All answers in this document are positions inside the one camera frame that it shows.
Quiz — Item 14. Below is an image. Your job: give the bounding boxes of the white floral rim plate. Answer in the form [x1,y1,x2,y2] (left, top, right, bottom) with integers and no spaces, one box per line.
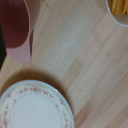
[0,79,75,128]

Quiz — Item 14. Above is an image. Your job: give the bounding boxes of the small white bowl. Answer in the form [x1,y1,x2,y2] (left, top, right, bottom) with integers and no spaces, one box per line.
[105,0,128,27]

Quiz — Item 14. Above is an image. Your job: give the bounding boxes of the yellow food pieces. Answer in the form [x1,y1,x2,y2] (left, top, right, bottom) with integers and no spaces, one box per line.
[110,0,128,16]

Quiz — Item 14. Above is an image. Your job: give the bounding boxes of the pink plastic cup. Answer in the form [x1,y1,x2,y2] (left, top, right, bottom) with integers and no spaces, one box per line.
[0,0,42,64]

